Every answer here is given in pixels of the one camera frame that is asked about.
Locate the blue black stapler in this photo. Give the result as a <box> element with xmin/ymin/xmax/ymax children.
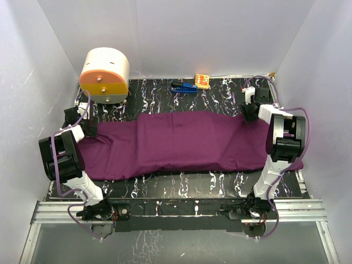
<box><xmin>170</xmin><ymin>81</ymin><xmax>198</xmax><ymax>93</ymax></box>

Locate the round white drawer box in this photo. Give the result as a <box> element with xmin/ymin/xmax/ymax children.
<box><xmin>79</xmin><ymin>47</ymin><xmax>130</xmax><ymax>104</ymax></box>

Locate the purple cloth wrap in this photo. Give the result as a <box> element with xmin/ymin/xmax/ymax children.
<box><xmin>76</xmin><ymin>111</ymin><xmax>305</xmax><ymax>182</ymax></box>

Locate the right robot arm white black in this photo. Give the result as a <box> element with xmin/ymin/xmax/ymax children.
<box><xmin>240</xmin><ymin>86</ymin><xmax>306</xmax><ymax>218</ymax></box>

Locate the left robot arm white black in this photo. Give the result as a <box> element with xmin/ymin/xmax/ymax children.
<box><xmin>38</xmin><ymin>103</ymin><xmax>114</xmax><ymax>220</ymax></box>

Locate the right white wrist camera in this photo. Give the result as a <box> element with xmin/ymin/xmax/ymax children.
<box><xmin>241</xmin><ymin>86</ymin><xmax>256</xmax><ymax>105</ymax></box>

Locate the orange small box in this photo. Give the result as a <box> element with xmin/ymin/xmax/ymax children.
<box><xmin>194</xmin><ymin>74</ymin><xmax>210</xmax><ymax>90</ymax></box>

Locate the black base frame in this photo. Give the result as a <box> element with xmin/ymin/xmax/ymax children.
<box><xmin>76</xmin><ymin>196</ymin><xmax>278</xmax><ymax>233</ymax></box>

